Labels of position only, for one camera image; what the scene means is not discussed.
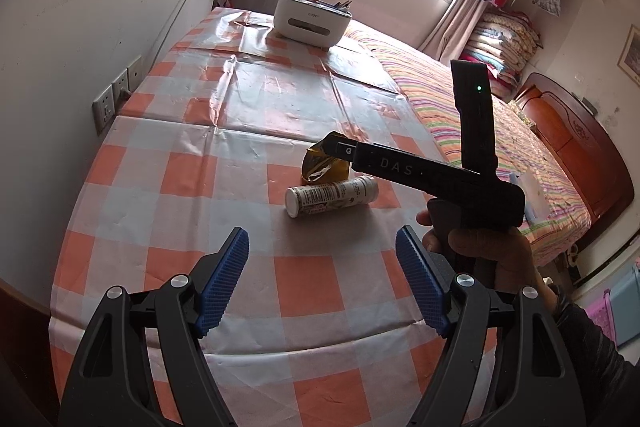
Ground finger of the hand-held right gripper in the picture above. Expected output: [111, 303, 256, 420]
[320, 132, 359, 164]

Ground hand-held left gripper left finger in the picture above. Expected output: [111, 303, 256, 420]
[59, 227, 251, 427]

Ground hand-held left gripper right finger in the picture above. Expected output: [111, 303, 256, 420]
[395, 224, 586, 427]

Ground yellow snack wrapper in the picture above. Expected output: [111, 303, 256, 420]
[300, 132, 353, 185]

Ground white cylindrical can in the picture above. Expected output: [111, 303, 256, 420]
[286, 175, 379, 219]

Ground person's right forearm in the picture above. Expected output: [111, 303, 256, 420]
[530, 277, 640, 427]

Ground person's right hand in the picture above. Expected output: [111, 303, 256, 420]
[416, 208, 542, 294]

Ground striped bedsheet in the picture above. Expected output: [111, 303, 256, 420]
[345, 19, 593, 268]

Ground floral pillow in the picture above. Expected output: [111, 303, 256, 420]
[510, 99, 536, 128]

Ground orange white checkered tablecloth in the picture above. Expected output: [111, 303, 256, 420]
[50, 7, 501, 427]

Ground white desk organizer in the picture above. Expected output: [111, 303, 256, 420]
[272, 0, 353, 50]

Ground stack of folded quilts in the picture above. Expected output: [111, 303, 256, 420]
[459, 9, 543, 102]

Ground wooden bed headboard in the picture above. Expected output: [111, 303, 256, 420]
[515, 73, 636, 228]

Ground pink curtain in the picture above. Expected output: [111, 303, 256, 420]
[421, 0, 488, 64]

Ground pink plastic basket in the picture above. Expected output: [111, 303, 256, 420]
[585, 292, 618, 338]

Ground light blue storage box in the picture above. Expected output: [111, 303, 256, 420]
[607, 264, 640, 348]

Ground framed wall picture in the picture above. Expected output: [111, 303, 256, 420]
[617, 24, 640, 82]

